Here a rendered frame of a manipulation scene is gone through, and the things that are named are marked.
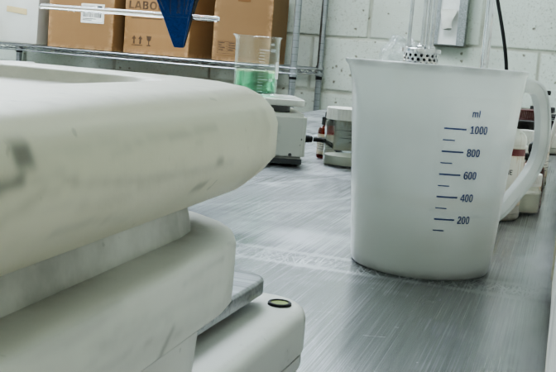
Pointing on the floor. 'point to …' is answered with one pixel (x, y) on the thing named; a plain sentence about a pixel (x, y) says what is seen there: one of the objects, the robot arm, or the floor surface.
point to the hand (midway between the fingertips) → (180, 15)
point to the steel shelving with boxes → (163, 42)
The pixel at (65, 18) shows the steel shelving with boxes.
